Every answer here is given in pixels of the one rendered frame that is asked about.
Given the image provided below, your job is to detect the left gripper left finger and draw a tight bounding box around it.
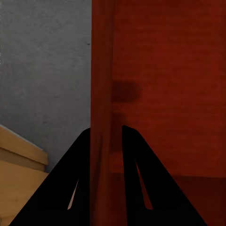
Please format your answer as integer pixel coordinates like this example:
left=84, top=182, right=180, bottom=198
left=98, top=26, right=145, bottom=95
left=9, top=128, right=90, bottom=226

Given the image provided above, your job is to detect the storage box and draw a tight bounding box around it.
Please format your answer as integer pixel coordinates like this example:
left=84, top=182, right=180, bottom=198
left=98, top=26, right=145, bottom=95
left=89, top=0, right=226, bottom=226

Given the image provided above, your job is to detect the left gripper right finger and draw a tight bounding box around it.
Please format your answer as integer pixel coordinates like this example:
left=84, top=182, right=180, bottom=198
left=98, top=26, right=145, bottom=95
left=122, top=125, right=207, bottom=226

